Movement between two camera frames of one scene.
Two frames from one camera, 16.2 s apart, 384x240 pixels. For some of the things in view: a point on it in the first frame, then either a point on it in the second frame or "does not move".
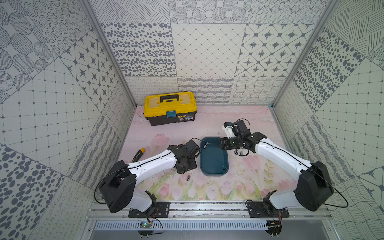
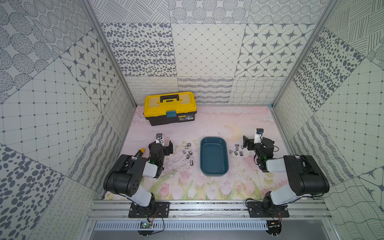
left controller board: (145, 224) does not move
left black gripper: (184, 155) -> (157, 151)
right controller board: (274, 227) does not move
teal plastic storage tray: (214, 159) does not move
